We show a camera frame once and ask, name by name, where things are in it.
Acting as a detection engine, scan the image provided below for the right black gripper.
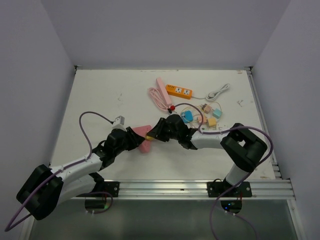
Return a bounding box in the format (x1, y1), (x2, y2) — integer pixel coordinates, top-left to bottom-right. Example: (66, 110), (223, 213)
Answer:
(148, 117), (181, 142)

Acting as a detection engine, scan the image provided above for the yellow USB charger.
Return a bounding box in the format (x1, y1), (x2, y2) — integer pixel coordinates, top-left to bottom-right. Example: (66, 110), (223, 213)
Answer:
(145, 135), (154, 141)

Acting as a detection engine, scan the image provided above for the pink triangular power strip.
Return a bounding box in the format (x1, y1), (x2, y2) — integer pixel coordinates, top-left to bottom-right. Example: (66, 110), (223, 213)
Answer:
(131, 124), (154, 155)

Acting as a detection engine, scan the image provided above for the blue plug adapter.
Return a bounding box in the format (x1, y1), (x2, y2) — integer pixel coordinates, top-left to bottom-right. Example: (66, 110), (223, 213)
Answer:
(180, 110), (194, 124)

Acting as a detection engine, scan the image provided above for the orange power strip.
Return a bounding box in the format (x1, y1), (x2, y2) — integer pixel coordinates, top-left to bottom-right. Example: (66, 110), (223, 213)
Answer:
(165, 84), (193, 100)

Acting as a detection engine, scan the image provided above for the pink long power strip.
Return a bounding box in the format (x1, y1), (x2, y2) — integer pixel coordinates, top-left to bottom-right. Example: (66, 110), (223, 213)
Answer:
(155, 77), (173, 107)

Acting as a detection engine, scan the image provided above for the peach USB charger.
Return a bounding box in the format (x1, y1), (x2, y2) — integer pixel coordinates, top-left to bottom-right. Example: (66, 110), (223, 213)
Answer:
(197, 115), (208, 125)

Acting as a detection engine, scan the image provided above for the pink plug charger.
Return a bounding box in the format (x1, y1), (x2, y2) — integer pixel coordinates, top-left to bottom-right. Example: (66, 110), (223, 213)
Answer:
(200, 103), (213, 114)

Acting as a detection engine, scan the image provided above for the yellow plug charger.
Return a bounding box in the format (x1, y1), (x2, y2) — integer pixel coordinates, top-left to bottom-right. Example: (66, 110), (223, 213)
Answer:
(206, 117), (217, 128)

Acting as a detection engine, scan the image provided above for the teal plug charger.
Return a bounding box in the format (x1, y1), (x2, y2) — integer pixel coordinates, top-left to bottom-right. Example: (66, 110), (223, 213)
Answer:
(212, 108), (223, 119)

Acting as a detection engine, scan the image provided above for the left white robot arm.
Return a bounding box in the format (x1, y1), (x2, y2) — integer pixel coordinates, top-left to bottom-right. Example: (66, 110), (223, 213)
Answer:
(16, 127), (145, 220)

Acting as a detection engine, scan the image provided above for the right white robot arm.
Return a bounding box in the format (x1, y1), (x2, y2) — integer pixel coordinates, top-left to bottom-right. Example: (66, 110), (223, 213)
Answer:
(146, 114), (268, 197)

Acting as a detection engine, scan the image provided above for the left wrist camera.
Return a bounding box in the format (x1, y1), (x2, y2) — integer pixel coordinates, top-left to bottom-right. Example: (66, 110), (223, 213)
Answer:
(112, 115), (126, 131)

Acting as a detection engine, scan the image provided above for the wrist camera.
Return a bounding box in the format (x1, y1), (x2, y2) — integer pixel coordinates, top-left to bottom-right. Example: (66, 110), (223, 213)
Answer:
(167, 105), (176, 115)
(112, 115), (126, 131)

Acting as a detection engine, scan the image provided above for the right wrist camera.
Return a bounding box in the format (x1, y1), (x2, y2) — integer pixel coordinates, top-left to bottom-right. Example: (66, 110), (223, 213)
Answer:
(167, 105), (176, 115)

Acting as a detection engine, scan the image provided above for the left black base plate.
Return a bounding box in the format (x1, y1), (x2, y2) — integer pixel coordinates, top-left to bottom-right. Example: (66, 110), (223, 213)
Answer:
(92, 181), (120, 198)

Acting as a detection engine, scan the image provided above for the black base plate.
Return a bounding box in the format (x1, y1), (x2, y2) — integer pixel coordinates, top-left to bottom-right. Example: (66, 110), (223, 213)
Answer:
(92, 181), (120, 198)
(206, 178), (253, 198)

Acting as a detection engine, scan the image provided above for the aluminium rail frame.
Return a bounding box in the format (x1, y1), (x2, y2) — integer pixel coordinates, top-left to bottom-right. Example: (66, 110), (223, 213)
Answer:
(32, 178), (296, 200)

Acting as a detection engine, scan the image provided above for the yellow charging cable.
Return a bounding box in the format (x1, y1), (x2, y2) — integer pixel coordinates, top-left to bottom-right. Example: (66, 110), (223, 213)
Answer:
(178, 101), (223, 131)

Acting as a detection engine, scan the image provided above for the white power cord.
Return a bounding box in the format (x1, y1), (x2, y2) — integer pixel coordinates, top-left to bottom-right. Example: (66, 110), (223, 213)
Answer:
(191, 83), (231, 102)

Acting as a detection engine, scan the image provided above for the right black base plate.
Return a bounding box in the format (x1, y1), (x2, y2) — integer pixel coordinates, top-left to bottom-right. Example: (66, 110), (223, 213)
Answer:
(206, 178), (253, 198)

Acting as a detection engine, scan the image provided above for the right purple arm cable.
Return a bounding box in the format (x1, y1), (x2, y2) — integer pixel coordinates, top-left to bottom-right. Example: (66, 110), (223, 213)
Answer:
(173, 102), (274, 240)

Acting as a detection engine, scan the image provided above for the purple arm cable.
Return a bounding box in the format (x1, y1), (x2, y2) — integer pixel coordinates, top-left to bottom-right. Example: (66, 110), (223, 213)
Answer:
(173, 102), (274, 240)
(4, 111), (118, 232)

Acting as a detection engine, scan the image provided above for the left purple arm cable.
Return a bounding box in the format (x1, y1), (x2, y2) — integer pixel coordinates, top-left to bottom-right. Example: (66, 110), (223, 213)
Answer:
(4, 111), (118, 232)

